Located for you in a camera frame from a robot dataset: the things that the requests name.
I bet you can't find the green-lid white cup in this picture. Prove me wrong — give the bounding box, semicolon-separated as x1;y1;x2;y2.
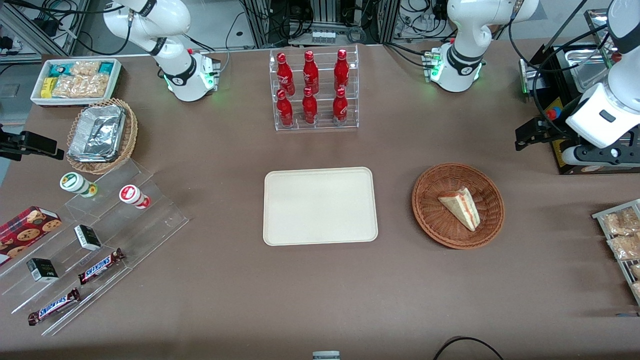
59;172;99;198

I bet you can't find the white rectangular snack bin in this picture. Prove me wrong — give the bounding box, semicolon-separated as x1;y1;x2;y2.
30;57;124;109

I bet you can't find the grey snack rack tray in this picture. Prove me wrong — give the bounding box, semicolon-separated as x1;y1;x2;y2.
592;198;640;307

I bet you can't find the foil container stack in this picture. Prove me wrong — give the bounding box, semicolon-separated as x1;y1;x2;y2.
68;104;127;164

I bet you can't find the oval light wicker basket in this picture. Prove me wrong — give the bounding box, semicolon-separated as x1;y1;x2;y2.
66;98;139;175

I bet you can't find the aluminium profile frame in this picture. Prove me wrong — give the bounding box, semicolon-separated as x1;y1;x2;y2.
239;0;402;49
0;0;94;59

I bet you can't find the clear acrylic step display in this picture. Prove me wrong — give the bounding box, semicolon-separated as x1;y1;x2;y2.
0;159;190;337

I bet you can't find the round brown wicker basket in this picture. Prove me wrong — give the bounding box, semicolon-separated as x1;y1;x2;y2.
412;163;505;250

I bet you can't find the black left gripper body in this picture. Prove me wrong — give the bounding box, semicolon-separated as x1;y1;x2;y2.
574;127;640;167

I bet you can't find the triangular sandwich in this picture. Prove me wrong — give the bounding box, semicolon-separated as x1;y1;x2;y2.
438;187;481;232

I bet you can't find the black cable loop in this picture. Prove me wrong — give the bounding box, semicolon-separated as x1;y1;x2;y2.
432;336;506;360

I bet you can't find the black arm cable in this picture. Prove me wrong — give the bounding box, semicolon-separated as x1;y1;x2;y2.
508;0;621;138

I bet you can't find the red tartan cookie box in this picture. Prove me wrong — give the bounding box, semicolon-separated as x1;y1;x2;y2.
0;206;63;267

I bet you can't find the small black carton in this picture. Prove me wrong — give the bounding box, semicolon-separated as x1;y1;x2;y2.
26;258;60;284
74;224;103;252

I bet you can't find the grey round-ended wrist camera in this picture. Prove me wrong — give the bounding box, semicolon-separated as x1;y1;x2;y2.
561;143;585;167

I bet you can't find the red-lid white cup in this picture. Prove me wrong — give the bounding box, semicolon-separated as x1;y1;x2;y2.
119;184;151;210

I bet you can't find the clear acrylic bottle rack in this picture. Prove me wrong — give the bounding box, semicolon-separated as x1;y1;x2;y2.
269;45;360;132

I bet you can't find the Snickers chocolate bar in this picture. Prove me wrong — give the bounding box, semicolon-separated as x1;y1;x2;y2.
77;248;126;286
27;288;81;327

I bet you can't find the red cola bottle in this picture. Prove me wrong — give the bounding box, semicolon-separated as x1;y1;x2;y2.
332;87;349;123
276;89;295;128
302;87;319;125
302;50;320;95
276;52;296;96
334;49;350;92

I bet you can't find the cream plastic tray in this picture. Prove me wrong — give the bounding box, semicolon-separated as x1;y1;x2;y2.
263;167;379;247

